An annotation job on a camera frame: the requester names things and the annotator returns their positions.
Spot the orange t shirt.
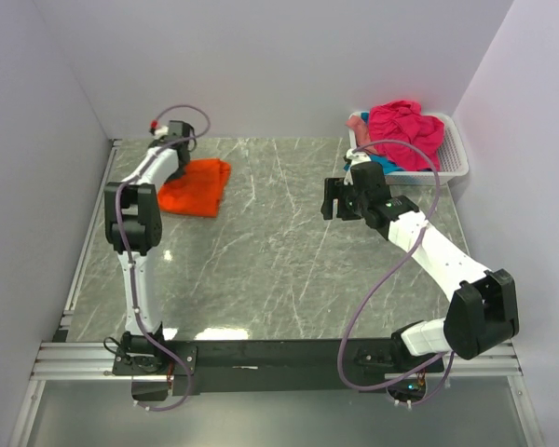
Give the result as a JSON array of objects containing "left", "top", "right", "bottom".
[{"left": 157, "top": 158, "right": 231, "bottom": 218}]

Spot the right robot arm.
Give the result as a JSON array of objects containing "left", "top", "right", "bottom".
[{"left": 320, "top": 162, "right": 520, "bottom": 372}]

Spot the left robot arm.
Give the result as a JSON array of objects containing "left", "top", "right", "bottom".
[{"left": 103, "top": 120, "right": 194, "bottom": 374}]

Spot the teal blue t shirt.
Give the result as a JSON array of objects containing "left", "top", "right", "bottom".
[{"left": 350, "top": 112, "right": 402, "bottom": 174}]

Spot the light pink t shirt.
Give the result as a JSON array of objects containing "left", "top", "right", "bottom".
[{"left": 346, "top": 115, "right": 384, "bottom": 156}]

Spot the magenta t shirt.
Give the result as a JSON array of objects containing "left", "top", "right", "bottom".
[{"left": 367, "top": 100, "right": 445, "bottom": 171}]

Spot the white plastic laundry basket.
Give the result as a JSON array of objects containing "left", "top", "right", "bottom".
[{"left": 348, "top": 111, "right": 469, "bottom": 185}]

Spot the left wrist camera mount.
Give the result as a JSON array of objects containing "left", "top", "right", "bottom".
[{"left": 149, "top": 120, "right": 169, "bottom": 140}]

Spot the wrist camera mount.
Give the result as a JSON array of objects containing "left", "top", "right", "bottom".
[
  {"left": 149, "top": 120, "right": 169, "bottom": 140},
  {"left": 345, "top": 148, "right": 372, "bottom": 167}
]

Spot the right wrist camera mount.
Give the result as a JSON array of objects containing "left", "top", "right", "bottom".
[{"left": 345, "top": 148, "right": 372, "bottom": 167}]

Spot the right aluminium rail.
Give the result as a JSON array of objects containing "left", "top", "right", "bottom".
[{"left": 385, "top": 337, "right": 524, "bottom": 379}]

